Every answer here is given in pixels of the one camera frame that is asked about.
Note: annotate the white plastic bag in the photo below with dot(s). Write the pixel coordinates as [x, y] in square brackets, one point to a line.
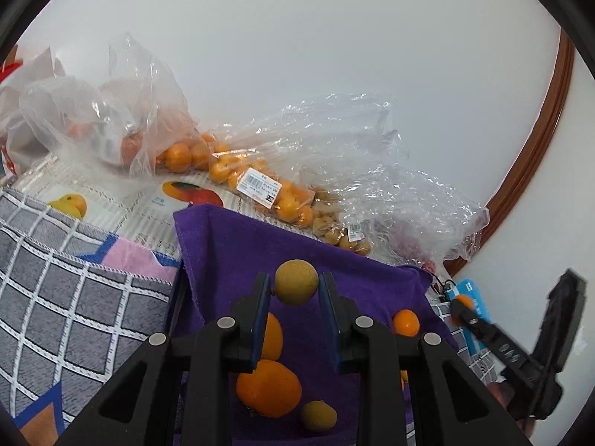
[56, 107]

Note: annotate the person's right hand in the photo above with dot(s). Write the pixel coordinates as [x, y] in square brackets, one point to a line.
[499, 392]

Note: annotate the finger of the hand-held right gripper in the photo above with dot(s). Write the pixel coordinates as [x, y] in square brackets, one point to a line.
[476, 325]

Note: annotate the brown wooden door frame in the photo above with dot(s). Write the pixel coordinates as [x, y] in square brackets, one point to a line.
[534, 172]

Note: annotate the clear plastic bag with oranges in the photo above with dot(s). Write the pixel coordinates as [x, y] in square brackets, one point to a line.
[139, 102]

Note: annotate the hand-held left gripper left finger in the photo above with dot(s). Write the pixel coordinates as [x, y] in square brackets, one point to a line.
[262, 316]

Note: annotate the yellow tomato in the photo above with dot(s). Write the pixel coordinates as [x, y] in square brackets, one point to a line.
[318, 416]
[296, 283]

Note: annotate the blue tissue pack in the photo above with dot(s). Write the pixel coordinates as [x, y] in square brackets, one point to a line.
[479, 299]

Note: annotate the purple towel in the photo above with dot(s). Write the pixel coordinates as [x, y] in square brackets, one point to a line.
[223, 251]

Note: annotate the small orange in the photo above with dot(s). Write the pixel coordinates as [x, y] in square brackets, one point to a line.
[463, 298]
[405, 323]
[403, 376]

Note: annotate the large orange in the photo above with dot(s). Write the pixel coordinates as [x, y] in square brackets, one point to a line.
[268, 388]
[275, 337]

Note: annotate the red paper bag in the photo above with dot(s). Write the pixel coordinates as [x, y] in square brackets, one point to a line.
[8, 69]

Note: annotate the labelled clear bag of oranges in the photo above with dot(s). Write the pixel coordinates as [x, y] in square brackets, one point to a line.
[260, 167]

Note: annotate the white fruit print mat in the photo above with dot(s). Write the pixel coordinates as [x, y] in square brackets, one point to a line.
[139, 204]

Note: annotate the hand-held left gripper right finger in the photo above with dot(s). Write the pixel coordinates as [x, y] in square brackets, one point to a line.
[327, 320]

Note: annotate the grey checked star blanket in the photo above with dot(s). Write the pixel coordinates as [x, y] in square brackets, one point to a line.
[69, 297]

